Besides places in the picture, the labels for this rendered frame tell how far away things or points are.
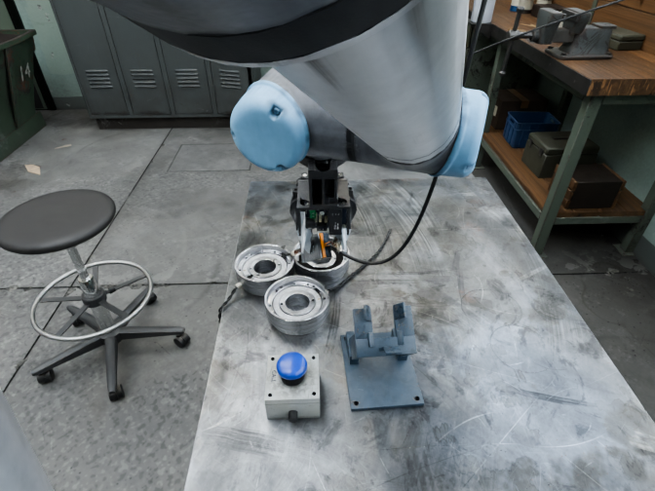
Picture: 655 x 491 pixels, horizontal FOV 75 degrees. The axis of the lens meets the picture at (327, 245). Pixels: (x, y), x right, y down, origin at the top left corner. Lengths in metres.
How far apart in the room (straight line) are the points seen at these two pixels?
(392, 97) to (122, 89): 3.54
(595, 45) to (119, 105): 3.06
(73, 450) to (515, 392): 1.37
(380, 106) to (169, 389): 1.57
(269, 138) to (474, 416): 0.45
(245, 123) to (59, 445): 1.45
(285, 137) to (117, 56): 3.26
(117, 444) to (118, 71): 2.69
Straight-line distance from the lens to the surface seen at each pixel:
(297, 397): 0.57
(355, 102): 0.16
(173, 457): 1.55
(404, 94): 0.16
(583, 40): 2.20
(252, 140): 0.40
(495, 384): 0.68
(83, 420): 1.73
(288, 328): 0.67
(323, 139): 0.39
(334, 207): 0.56
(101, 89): 3.74
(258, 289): 0.74
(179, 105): 3.58
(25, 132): 3.99
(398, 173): 1.39
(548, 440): 0.66
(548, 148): 2.44
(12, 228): 1.53
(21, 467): 0.23
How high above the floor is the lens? 1.33
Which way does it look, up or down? 38 degrees down
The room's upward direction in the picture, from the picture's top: straight up
